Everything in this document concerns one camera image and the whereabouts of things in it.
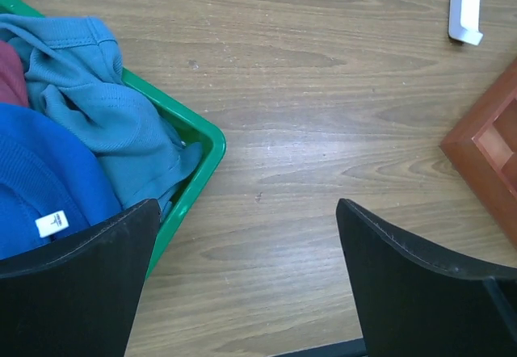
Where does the maroon shirt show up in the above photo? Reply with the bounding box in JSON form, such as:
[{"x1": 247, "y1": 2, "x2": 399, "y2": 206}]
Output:
[{"x1": 0, "y1": 41, "x2": 29, "y2": 107}]

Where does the teal grey shirt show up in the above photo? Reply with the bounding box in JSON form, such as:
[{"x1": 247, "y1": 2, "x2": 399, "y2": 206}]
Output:
[{"x1": 1, "y1": 14, "x2": 203, "y2": 215}]

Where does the white right rack foot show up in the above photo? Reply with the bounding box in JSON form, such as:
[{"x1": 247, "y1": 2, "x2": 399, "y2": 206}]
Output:
[{"x1": 448, "y1": 0, "x2": 483, "y2": 46}]

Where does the brown compartment organizer tray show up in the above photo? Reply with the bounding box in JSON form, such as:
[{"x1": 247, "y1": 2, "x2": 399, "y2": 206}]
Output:
[{"x1": 440, "y1": 61, "x2": 516, "y2": 245}]

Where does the green plastic tray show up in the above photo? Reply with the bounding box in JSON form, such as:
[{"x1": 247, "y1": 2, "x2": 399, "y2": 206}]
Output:
[{"x1": 1, "y1": 0, "x2": 226, "y2": 264}]

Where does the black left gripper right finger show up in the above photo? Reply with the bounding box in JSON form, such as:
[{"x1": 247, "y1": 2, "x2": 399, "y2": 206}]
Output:
[{"x1": 336, "y1": 199, "x2": 516, "y2": 356}]

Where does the blue tank top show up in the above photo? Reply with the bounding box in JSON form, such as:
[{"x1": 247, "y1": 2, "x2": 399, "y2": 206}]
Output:
[{"x1": 1, "y1": 104, "x2": 122, "y2": 258}]

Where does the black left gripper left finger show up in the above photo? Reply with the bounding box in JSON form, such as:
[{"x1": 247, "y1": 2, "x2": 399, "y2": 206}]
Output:
[{"x1": 1, "y1": 199, "x2": 161, "y2": 356}]

